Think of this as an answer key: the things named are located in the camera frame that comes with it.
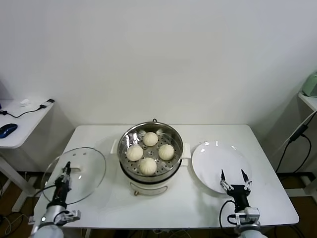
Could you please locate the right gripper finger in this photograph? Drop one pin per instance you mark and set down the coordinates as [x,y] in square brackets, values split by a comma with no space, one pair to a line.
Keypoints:
[226,183]
[247,183]

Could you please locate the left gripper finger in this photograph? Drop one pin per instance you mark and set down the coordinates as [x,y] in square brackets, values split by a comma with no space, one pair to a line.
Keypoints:
[67,169]
[69,183]

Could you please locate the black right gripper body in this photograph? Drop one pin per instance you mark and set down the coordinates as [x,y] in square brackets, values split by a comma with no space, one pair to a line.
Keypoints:
[239,196]

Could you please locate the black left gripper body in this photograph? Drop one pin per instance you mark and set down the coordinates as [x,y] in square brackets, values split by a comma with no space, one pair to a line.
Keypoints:
[61,189]

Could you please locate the glass pot lid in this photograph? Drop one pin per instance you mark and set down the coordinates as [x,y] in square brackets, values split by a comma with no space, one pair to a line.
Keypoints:
[86,168]

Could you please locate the white steamed baozi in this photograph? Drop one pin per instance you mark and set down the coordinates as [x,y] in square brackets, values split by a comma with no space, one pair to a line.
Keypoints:
[150,138]
[147,166]
[135,152]
[166,152]

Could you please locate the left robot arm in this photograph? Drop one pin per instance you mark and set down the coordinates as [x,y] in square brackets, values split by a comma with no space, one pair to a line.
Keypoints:
[49,230]

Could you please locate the stainless steel steamer basket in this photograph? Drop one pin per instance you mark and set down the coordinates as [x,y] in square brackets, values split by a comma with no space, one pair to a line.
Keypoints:
[175,146]

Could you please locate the white round plate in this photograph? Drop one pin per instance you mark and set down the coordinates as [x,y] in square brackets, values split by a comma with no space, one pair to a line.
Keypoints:
[210,158]

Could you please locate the white side desk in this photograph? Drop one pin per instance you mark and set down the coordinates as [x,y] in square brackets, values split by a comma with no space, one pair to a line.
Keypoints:
[24,126]

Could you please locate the small black desk device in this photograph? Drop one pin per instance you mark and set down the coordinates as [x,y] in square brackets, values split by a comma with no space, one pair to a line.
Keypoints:
[50,101]

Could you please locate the blue computer mouse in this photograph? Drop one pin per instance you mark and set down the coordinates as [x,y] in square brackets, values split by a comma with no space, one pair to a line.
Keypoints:
[7,130]

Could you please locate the cream electric cooking pot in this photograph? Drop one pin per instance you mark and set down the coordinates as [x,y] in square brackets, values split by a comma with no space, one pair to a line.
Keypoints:
[148,188]

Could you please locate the small white desk object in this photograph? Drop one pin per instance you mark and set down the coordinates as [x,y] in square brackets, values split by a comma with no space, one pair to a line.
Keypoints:
[24,102]

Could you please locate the white side shelf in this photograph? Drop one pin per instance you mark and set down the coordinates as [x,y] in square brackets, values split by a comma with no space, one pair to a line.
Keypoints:
[309,100]

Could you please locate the pale green appliance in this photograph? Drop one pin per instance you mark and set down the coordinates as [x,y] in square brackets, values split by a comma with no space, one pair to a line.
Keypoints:
[310,85]

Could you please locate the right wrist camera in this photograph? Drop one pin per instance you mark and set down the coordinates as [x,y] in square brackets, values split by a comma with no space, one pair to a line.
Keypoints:
[247,215]

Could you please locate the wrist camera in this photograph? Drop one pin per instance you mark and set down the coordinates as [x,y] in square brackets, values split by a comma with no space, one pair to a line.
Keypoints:
[247,215]
[71,215]

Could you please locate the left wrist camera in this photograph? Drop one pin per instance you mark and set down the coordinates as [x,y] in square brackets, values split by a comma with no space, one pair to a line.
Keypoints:
[71,215]

